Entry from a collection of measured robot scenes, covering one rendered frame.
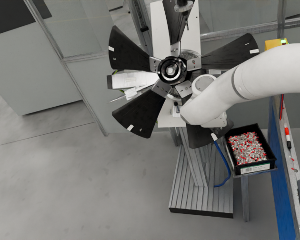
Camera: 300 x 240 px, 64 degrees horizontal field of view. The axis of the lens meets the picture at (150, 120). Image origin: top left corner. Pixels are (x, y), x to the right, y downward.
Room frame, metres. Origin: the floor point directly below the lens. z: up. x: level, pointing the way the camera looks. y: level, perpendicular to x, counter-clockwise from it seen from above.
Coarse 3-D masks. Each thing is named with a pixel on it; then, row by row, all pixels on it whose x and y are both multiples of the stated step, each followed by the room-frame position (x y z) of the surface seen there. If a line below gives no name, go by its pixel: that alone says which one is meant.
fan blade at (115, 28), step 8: (112, 32) 1.15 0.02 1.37; (120, 32) 1.11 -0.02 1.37; (112, 40) 1.14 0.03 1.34; (120, 40) 1.11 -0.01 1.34; (128, 40) 1.08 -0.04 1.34; (120, 48) 1.11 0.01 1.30; (128, 48) 1.08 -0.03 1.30; (136, 48) 1.05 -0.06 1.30; (112, 56) 1.15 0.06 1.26; (120, 56) 1.12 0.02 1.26; (128, 56) 1.08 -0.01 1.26; (136, 56) 1.05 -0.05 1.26; (144, 56) 1.02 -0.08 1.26; (112, 64) 1.16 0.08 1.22; (120, 64) 1.13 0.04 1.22; (128, 64) 1.10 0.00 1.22; (136, 64) 1.07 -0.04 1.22; (144, 64) 1.03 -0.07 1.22
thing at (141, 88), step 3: (150, 84) 1.03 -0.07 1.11; (153, 84) 1.02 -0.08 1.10; (141, 87) 1.04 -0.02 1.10; (144, 87) 1.03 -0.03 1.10; (147, 87) 1.03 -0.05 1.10; (138, 90) 1.04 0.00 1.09; (141, 90) 1.04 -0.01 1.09; (120, 96) 1.08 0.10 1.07; (123, 96) 1.07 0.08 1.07; (126, 96) 1.07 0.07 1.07; (117, 99) 1.09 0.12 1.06; (108, 102) 1.11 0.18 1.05
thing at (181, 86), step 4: (188, 80) 0.91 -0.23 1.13; (180, 84) 0.88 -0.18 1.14; (184, 84) 0.89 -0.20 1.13; (188, 84) 0.89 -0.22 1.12; (176, 88) 0.86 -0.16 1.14; (180, 88) 0.87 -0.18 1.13; (184, 88) 0.87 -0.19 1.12; (188, 88) 0.87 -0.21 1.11; (180, 92) 0.85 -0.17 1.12; (184, 92) 0.85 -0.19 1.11; (188, 92) 0.85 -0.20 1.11; (192, 92) 0.86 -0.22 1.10; (184, 96) 0.84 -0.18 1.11
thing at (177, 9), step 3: (177, 0) 0.91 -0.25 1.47; (177, 3) 0.91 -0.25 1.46; (189, 3) 0.88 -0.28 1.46; (192, 3) 0.87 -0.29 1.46; (177, 6) 0.90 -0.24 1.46; (183, 6) 0.88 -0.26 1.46; (186, 6) 0.87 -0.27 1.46; (189, 6) 0.86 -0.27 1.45; (192, 6) 0.87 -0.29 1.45; (174, 9) 0.90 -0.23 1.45; (177, 9) 0.88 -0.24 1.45; (180, 9) 0.87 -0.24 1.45; (183, 9) 0.86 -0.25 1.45; (186, 9) 0.86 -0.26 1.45; (189, 9) 0.86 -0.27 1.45
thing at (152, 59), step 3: (150, 57) 1.00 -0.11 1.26; (150, 60) 1.01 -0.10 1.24; (153, 60) 1.00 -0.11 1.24; (156, 60) 0.98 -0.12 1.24; (159, 60) 0.97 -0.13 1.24; (150, 63) 1.01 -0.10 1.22; (153, 63) 1.00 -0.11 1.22; (156, 63) 0.99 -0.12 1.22; (150, 66) 1.02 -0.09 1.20; (153, 66) 1.01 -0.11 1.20; (150, 69) 1.03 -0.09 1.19; (153, 69) 1.02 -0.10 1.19; (156, 69) 1.00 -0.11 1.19; (156, 72) 1.01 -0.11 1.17
